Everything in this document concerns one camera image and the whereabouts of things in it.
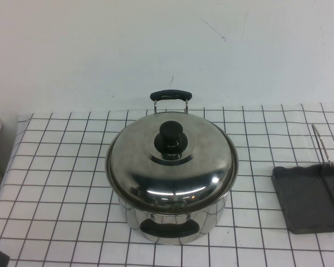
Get stainless steel lid black knob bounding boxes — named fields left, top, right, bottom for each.
left=105, top=112, right=237, bottom=210

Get white black grid tablecloth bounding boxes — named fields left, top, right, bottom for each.
left=0, top=102, right=334, bottom=267

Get black plastic drip tray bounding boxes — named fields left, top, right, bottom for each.
left=271, top=164, right=334, bottom=234

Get stainless steel pot black handles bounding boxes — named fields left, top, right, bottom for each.
left=105, top=88, right=238, bottom=246

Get metal wire lid rack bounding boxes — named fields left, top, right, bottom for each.
left=311, top=123, right=334, bottom=226

